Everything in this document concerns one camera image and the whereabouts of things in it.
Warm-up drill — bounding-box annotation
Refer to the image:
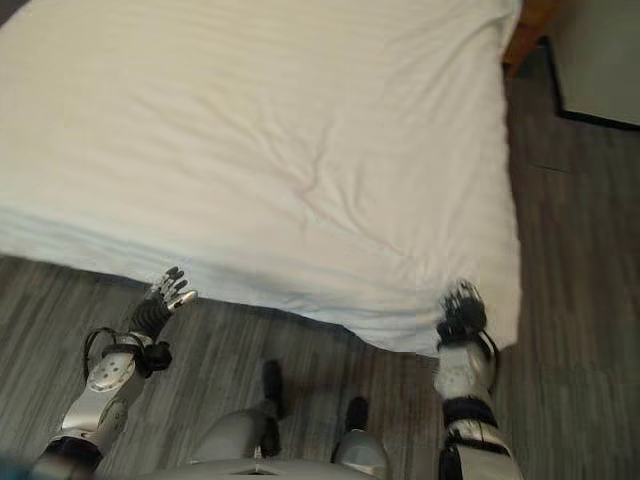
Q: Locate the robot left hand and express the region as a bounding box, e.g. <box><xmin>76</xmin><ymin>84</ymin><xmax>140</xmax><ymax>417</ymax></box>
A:
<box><xmin>127</xmin><ymin>266</ymin><xmax>199</xmax><ymax>345</ymax></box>

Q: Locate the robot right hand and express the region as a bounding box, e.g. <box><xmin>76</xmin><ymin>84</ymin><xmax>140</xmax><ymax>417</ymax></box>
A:
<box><xmin>436</xmin><ymin>278</ymin><xmax>487</xmax><ymax>349</ymax></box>

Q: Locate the white bed duvet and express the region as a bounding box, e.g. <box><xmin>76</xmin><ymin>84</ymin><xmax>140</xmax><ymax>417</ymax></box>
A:
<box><xmin>0</xmin><ymin>0</ymin><xmax>524</xmax><ymax>357</ymax></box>

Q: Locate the robot silver legs and torso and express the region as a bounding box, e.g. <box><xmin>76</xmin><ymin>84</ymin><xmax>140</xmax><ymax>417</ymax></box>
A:
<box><xmin>144</xmin><ymin>359</ymin><xmax>391</xmax><ymax>480</ymax></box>

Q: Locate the white panel with black edge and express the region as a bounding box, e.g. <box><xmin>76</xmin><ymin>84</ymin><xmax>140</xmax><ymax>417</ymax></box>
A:
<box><xmin>542</xmin><ymin>0</ymin><xmax>640</xmax><ymax>130</ymax></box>

